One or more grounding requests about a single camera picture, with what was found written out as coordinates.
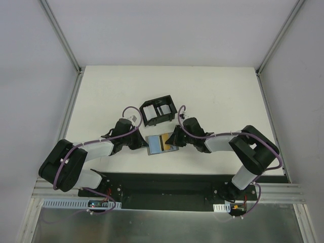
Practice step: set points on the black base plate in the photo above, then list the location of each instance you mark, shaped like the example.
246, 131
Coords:
136, 201

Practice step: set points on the left aluminium frame post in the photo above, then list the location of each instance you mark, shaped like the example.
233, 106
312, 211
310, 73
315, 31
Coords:
60, 34

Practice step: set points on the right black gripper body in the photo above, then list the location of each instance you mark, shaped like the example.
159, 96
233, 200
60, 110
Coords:
179, 136

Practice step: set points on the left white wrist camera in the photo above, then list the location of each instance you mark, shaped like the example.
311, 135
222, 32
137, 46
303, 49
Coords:
132, 118

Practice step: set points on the right table edge rail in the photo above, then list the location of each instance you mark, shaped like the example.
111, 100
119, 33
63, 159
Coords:
270, 117

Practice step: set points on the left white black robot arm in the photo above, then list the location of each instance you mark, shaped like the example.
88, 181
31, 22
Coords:
64, 166

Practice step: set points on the left table edge rail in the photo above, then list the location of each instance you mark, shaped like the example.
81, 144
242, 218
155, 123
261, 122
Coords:
69, 114

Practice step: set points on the white cable duct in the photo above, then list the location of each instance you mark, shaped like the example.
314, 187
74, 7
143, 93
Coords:
222, 208
80, 204

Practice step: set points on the table edge rail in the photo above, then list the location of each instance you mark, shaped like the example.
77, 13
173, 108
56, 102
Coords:
69, 114
270, 117

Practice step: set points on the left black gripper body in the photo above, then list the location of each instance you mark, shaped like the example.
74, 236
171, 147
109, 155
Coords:
134, 142

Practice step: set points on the right aluminium frame post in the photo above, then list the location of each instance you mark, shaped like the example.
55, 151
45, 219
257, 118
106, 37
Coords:
280, 35

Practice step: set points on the front aluminium rail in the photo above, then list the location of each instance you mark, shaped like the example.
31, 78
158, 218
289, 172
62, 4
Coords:
267, 193

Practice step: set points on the black plastic card tray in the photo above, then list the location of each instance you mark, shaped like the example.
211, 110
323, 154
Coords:
164, 107

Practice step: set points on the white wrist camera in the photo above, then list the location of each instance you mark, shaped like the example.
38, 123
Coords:
183, 116
132, 118

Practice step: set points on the left white cable duct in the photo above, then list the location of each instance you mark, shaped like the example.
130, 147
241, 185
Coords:
80, 204

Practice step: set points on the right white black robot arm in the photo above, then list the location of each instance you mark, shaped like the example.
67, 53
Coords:
256, 153

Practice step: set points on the white card stack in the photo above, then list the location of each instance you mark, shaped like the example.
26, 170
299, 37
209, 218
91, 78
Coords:
149, 112

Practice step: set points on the right white cable duct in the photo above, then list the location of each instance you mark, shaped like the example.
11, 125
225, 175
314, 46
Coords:
222, 208

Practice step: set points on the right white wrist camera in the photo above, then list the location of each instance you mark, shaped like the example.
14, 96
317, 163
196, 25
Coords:
183, 116

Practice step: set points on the aluminium frame post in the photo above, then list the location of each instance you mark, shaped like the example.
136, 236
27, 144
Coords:
60, 34
280, 35

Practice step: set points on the gold card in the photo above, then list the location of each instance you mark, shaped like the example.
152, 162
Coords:
163, 142

